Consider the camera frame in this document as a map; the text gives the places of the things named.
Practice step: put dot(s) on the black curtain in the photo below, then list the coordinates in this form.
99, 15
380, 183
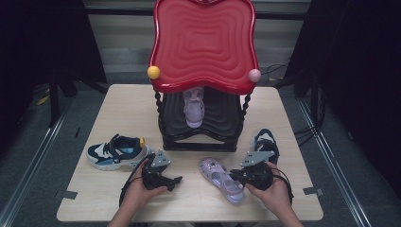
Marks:
31, 47
362, 63

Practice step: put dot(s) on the person's right hand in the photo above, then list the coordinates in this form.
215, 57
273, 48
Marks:
277, 195

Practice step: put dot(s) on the black metal stand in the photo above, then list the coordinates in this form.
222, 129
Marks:
54, 101

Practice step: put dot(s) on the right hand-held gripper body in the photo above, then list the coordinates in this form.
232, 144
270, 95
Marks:
260, 175

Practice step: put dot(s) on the person's left hand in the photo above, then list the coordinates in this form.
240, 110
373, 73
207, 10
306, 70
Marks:
135, 194

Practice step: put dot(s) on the red and black shoe rack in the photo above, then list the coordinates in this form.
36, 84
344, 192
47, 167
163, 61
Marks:
205, 47

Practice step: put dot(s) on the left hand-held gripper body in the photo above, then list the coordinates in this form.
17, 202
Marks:
154, 176

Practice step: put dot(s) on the navy and white sneaker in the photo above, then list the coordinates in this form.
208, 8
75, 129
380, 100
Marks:
119, 152
266, 140

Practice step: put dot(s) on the yellow floor tape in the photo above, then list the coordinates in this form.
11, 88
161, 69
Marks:
43, 100

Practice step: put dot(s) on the grey tape strip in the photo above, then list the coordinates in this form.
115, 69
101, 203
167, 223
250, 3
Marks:
70, 195
313, 191

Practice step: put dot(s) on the aluminium floor rail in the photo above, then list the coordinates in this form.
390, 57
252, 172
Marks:
31, 170
334, 157

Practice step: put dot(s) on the purple sandal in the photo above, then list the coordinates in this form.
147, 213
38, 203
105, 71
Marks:
194, 113
211, 167

